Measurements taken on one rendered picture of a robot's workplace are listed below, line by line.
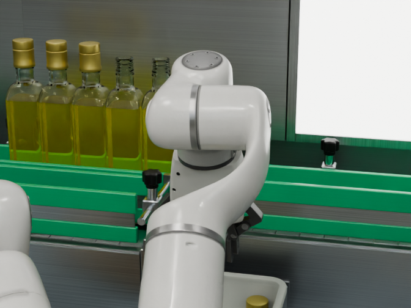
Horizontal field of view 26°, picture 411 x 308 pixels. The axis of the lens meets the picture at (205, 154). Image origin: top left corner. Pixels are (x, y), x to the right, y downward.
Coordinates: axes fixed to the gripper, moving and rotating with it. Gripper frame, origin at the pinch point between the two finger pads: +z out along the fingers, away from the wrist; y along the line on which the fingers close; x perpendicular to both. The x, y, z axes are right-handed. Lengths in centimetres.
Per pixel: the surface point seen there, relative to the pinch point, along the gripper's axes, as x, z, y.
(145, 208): -6.0, -0.2, 11.4
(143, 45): -37.9, -10.1, 20.2
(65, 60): -25.7, -13.0, 29.4
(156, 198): -7.3, -1.1, 9.9
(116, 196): -8.6, 0.2, 16.7
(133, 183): -15.6, 2.8, 16.4
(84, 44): -25.4, -16.2, 25.7
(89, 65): -24.4, -13.2, 24.8
